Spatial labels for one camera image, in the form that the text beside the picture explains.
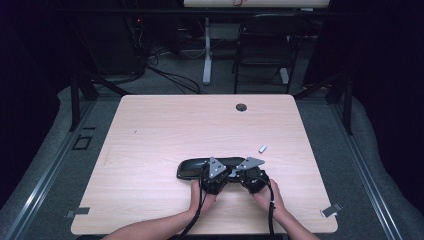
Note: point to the person's right hand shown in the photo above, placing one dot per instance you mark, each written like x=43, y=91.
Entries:
x=271, y=201

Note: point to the black metal stand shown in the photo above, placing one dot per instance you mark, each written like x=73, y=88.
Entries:
x=83, y=90
x=340, y=96

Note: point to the aluminium floor rail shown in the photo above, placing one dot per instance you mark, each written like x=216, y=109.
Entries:
x=43, y=180
x=363, y=166

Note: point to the person's left hand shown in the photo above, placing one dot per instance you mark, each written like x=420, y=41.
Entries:
x=201, y=203

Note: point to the white desk leg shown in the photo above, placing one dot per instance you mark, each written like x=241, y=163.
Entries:
x=207, y=50

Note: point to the black table grommet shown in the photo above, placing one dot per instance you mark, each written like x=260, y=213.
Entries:
x=241, y=107

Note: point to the black chair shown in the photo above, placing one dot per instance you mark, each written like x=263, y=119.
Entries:
x=263, y=50

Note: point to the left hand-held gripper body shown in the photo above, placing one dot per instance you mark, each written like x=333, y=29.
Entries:
x=215, y=183

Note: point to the dark cabinet with red light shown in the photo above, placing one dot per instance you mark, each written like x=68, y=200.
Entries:
x=113, y=43

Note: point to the large black stapler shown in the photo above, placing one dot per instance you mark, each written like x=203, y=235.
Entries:
x=190, y=168

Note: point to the silver staple strip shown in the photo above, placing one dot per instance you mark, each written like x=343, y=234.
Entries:
x=263, y=148

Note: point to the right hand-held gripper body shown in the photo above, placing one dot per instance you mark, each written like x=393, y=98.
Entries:
x=255, y=181

